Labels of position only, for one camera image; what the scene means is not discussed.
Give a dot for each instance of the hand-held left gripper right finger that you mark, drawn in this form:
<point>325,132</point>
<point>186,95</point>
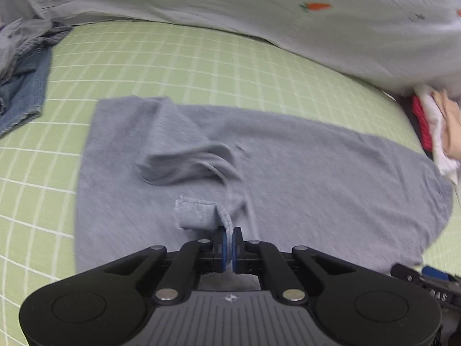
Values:
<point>236,250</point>

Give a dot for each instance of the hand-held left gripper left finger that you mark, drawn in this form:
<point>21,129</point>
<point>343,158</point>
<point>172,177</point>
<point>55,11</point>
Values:
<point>226,250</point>

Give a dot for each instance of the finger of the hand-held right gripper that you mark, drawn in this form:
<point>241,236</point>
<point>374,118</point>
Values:
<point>405,274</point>
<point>435,273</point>

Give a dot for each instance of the beige garment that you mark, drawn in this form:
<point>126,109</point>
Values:
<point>452,126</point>

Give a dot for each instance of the light grey t-shirt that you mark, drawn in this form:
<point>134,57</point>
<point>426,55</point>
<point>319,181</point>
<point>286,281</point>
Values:
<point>306,173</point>

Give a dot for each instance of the red knit garment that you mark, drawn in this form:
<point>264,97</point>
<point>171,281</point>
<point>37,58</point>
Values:
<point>421,122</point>

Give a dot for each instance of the blue denim shorts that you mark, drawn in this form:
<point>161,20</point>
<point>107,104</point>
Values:
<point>25,93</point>

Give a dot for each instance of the pile of folded clothes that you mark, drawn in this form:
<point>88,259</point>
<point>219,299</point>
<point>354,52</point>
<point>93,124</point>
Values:
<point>446,165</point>

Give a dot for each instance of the grey knit garment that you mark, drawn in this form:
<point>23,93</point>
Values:
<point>14,43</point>

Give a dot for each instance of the grey carrot print sheet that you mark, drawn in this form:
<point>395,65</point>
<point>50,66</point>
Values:
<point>360,36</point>

